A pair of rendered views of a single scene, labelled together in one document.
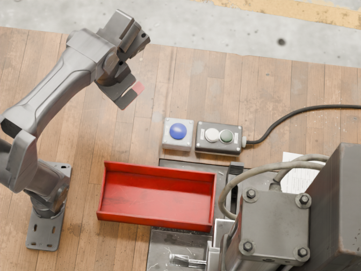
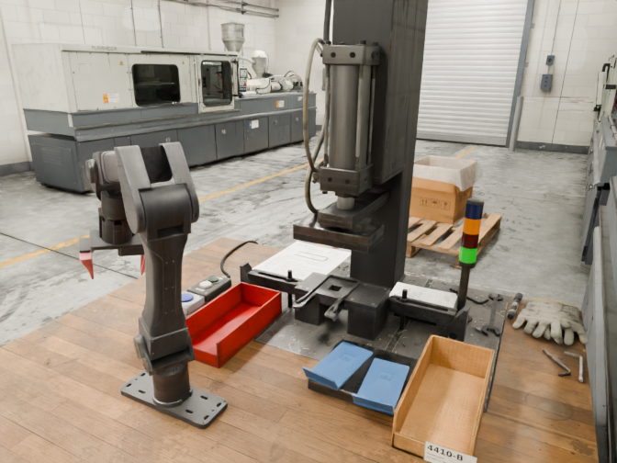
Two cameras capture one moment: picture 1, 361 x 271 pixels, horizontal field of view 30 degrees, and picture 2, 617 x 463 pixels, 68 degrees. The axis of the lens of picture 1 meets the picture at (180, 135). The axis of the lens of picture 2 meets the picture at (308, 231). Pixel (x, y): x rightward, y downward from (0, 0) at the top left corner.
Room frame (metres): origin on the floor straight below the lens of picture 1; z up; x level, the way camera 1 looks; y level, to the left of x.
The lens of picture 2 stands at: (-0.14, 0.75, 1.47)
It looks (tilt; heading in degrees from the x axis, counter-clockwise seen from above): 20 degrees down; 298
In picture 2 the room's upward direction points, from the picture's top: 1 degrees clockwise
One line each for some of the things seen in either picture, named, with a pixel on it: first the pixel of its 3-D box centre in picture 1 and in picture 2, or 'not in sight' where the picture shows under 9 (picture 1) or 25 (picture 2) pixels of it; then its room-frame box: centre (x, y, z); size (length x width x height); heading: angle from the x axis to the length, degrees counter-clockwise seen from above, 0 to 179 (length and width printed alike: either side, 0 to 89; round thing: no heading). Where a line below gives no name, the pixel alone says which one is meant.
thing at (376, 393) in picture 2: not in sight; (382, 379); (0.07, 0.07, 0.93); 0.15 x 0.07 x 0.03; 96
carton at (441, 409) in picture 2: not in sight; (449, 397); (-0.05, 0.05, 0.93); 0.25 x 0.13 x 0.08; 92
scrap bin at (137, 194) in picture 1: (157, 196); (230, 320); (0.44, 0.03, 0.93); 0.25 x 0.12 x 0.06; 92
